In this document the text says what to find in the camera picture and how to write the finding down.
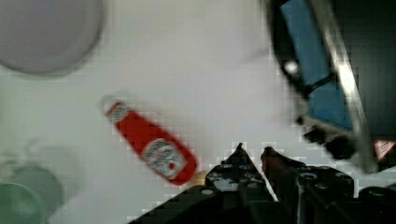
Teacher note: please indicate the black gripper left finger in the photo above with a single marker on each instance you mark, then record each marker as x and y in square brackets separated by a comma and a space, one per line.
[236, 180]

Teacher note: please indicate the blue glass oven door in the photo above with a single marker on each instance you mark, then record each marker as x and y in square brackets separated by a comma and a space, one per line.
[297, 39]

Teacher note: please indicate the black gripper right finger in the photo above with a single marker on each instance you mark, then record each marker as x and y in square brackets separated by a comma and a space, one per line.
[288, 178]

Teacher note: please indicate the red ketchup bottle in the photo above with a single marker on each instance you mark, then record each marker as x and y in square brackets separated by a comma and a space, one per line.
[161, 151]

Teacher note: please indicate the lilac round plate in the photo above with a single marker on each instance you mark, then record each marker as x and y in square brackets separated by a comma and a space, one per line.
[42, 37]

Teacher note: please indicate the green mug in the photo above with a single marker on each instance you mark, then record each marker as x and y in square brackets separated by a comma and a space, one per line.
[30, 192]

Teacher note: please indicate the black toaster oven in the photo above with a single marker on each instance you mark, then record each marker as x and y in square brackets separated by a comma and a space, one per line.
[359, 36]

